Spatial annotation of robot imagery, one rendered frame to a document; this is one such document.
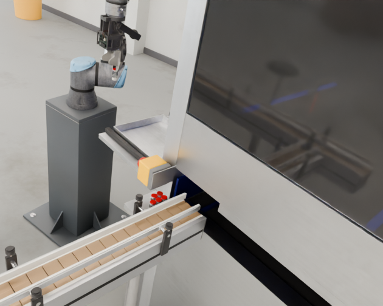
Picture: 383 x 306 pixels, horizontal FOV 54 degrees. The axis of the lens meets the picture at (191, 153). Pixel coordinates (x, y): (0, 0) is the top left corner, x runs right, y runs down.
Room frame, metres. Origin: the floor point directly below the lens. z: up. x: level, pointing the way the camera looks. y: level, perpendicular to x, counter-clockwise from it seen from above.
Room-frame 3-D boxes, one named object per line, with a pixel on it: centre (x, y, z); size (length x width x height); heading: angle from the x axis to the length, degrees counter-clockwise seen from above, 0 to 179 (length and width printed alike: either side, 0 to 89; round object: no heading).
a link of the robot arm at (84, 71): (1.68, 0.59, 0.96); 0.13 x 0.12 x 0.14; 106
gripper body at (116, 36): (1.37, 0.37, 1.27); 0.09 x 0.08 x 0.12; 139
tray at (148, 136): (1.30, 0.12, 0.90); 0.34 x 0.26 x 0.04; 49
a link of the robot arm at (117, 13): (1.37, 0.37, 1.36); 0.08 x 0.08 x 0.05
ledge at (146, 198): (0.92, 0.08, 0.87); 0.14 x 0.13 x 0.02; 49
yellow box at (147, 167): (0.96, 0.10, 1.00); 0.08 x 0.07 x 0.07; 49
